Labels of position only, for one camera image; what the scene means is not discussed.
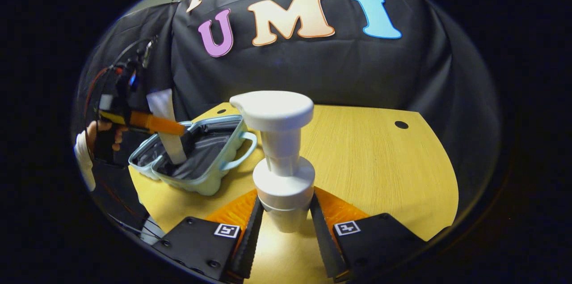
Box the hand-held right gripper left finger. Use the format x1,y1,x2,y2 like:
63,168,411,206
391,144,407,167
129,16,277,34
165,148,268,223
152,189,265,282

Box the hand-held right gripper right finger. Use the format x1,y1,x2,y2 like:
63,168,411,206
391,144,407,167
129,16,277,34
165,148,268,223
309,187,427,282

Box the white squeeze tube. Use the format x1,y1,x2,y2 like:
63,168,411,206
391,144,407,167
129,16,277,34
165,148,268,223
147,89,187,165

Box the light blue suitcase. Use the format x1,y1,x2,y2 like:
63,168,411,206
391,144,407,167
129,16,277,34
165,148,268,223
129,115,258,196

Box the white pump bottle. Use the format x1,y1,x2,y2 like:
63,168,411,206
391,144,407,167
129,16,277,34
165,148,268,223
229,91,315,233

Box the black backdrop cloth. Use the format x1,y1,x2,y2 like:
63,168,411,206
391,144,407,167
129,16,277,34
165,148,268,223
74,0,501,213

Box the red cable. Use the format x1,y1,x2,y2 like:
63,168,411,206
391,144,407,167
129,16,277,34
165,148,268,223
84,66,123,117

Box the black cable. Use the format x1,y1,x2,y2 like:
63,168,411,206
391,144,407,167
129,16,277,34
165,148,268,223
109,37,157,68

